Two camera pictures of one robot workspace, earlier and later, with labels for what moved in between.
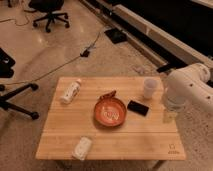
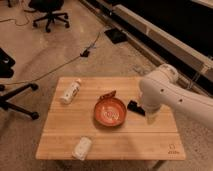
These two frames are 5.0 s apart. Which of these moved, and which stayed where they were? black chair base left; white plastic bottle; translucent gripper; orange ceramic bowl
Moved: translucent gripper
Stayed: black chair base left; orange ceramic bowl; white plastic bottle
